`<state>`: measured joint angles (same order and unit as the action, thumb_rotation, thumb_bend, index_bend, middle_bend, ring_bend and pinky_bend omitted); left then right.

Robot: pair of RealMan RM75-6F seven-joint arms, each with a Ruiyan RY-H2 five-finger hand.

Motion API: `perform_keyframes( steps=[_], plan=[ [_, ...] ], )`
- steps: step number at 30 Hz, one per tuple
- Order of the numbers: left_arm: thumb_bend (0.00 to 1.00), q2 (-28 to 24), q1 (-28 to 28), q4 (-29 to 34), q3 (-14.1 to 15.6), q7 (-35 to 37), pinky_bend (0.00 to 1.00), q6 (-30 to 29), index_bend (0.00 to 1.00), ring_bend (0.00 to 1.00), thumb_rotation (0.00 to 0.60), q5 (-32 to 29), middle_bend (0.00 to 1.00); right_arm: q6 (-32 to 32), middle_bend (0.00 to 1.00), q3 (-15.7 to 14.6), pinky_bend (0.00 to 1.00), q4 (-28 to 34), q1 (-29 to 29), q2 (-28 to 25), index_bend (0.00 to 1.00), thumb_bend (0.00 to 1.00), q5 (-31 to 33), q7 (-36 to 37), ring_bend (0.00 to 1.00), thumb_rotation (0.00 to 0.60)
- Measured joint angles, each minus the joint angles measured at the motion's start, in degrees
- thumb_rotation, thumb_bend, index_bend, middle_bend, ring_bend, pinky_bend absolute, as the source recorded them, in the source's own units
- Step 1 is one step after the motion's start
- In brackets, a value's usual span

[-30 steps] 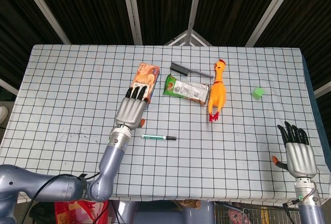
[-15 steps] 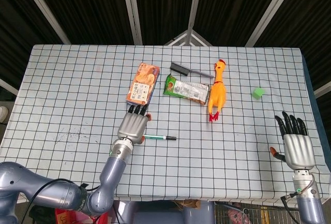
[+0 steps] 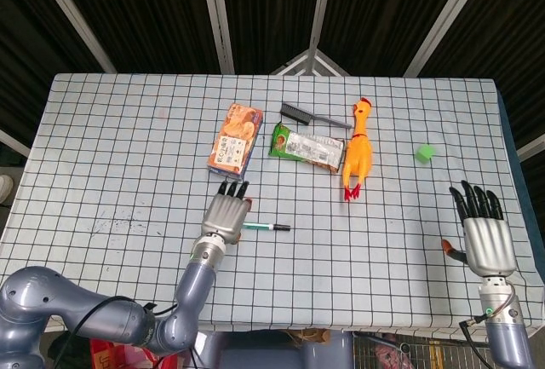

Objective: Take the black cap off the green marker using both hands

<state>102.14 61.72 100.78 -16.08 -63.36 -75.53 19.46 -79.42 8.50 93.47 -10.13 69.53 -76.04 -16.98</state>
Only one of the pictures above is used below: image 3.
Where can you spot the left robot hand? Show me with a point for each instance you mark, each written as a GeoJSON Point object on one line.
{"type": "Point", "coordinates": [225, 217]}

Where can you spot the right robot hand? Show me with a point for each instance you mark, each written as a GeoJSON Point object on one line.
{"type": "Point", "coordinates": [487, 245]}

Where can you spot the white green marker body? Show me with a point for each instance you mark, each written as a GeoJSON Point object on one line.
{"type": "Point", "coordinates": [257, 227]}

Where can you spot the black marker cap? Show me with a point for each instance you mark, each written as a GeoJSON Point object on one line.
{"type": "Point", "coordinates": [282, 227]}

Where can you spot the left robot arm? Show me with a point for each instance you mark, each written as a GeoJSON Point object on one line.
{"type": "Point", "coordinates": [110, 322]}

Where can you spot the orange biscuit box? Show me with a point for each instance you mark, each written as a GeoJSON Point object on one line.
{"type": "Point", "coordinates": [236, 143]}

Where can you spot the green snack packet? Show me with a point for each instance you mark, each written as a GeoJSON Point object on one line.
{"type": "Point", "coordinates": [306, 147]}

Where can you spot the green cube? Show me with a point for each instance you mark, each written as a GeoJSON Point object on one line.
{"type": "Point", "coordinates": [423, 153]}

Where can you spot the white checkered tablecloth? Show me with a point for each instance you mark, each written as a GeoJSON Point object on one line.
{"type": "Point", "coordinates": [127, 139]}

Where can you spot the grey comb brush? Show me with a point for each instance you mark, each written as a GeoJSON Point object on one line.
{"type": "Point", "coordinates": [294, 111]}

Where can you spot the blue grey chair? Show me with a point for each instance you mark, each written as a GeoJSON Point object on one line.
{"type": "Point", "coordinates": [264, 354]}

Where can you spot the yellow rubber chicken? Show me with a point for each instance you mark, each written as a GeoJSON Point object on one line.
{"type": "Point", "coordinates": [359, 151]}

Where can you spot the red plastic bag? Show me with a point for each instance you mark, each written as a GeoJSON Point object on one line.
{"type": "Point", "coordinates": [106, 356]}

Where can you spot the black bag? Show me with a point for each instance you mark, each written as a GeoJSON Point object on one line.
{"type": "Point", "coordinates": [64, 354]}

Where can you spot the white metal frame bar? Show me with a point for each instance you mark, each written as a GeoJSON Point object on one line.
{"type": "Point", "coordinates": [15, 143]}
{"type": "Point", "coordinates": [532, 147]}

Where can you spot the white triangular frame brace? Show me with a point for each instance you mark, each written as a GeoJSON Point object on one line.
{"type": "Point", "coordinates": [311, 60]}

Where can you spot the white metal frame post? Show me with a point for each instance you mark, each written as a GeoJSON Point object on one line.
{"type": "Point", "coordinates": [72, 15]}
{"type": "Point", "coordinates": [451, 15]}
{"type": "Point", "coordinates": [217, 15]}
{"type": "Point", "coordinates": [321, 2]}

